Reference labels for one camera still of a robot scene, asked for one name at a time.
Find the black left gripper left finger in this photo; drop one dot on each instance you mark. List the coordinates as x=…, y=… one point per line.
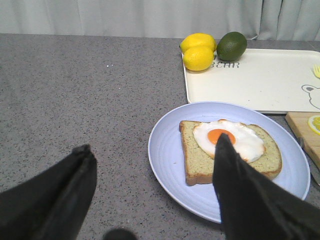
x=53, y=204

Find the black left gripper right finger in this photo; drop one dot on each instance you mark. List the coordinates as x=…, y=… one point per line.
x=252, y=207

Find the wooden cutting board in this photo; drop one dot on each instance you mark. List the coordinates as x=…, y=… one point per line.
x=308, y=140

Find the yellow lemon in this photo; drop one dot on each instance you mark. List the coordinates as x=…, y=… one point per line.
x=198, y=39
x=198, y=58

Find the lemon slice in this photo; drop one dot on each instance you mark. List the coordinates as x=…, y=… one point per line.
x=313, y=123

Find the rear yellow lemon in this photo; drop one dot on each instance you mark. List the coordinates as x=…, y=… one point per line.
x=198, y=39

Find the yellow plastic fork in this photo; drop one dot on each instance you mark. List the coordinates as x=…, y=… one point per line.
x=316, y=71

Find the bottom bread slice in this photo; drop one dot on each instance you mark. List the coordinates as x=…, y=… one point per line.
x=199, y=166

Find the light blue plate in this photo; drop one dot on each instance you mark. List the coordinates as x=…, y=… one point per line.
x=166, y=155

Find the cream bear tray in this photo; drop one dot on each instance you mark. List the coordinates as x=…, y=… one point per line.
x=265, y=80

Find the green lime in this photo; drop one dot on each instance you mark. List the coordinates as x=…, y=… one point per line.
x=231, y=47

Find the white curtain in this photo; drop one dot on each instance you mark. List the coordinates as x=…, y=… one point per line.
x=297, y=20

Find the fried egg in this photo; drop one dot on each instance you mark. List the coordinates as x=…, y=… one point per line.
x=244, y=140

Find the front yellow lemon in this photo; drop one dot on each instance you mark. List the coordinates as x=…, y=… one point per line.
x=198, y=58

